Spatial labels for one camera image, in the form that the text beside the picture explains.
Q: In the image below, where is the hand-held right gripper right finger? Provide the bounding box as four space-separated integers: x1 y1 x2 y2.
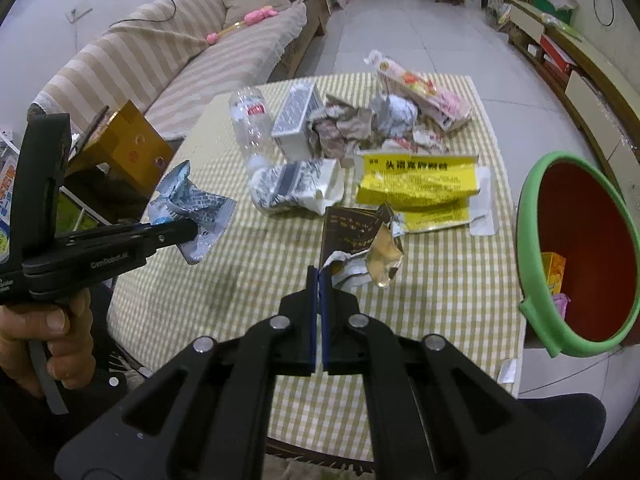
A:
320 272 551 480

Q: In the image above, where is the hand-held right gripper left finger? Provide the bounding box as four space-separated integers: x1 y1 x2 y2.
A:
54 266 321 480

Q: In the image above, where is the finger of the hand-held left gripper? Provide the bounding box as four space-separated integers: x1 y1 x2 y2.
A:
54 221 169 250
119 221 199 257

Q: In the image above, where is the silver blue wrapper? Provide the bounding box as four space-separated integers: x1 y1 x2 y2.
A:
149 160 238 266

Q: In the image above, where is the dark brown gold wrapper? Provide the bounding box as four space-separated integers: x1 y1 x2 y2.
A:
320 202 406 291

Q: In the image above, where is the yellow long box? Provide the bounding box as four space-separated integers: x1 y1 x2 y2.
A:
355 152 496 237

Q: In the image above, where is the silver grey box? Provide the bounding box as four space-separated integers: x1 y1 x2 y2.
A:
271 82 326 161

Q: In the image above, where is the brown paper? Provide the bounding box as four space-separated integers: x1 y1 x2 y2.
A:
307 92 381 161

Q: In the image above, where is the white red paper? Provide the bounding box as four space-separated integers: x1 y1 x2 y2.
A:
372 92 418 137

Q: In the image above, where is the yellow drink carton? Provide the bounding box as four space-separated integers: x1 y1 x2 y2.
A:
540 251 568 296

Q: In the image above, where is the pink white carton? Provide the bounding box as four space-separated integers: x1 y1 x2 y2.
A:
365 50 473 133

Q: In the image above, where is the large red green-rimmed bin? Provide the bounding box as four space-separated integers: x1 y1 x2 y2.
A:
516 151 640 358

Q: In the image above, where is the person's left hand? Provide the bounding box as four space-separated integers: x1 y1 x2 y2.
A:
0 290 97 401

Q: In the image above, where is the blue white printed package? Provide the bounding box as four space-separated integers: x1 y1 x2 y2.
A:
0 132 21 266

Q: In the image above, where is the checkered tablecloth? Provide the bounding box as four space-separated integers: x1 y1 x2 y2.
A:
107 74 526 461

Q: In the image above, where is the black phone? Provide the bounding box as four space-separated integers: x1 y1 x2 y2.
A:
80 105 111 151

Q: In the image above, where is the wooden side table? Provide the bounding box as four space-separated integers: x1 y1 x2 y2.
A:
65 100 173 196

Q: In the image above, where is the black white crushed carton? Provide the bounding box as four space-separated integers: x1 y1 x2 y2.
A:
250 157 346 216

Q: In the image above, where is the clear plastic bottle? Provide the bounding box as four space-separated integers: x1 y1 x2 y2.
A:
229 87 276 171

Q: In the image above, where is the striped beige sofa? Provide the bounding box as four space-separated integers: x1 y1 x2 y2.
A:
30 0 331 141

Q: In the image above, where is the small white red wrapper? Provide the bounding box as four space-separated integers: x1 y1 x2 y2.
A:
390 127 448 157

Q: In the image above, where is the pink toy wand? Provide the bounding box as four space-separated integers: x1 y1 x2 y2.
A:
206 5 278 46

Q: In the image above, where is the red box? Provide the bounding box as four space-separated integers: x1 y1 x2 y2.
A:
540 35 576 73

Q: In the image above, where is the cream wooden television cabinet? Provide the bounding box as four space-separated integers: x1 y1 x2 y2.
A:
507 0 640 201

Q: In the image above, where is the flat green packet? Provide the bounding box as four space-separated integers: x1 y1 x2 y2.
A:
540 12 583 43

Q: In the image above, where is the green box with papers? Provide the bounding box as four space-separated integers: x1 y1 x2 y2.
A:
532 0 578 26

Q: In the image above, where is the grey strap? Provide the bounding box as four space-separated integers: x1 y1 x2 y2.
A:
27 340 68 416

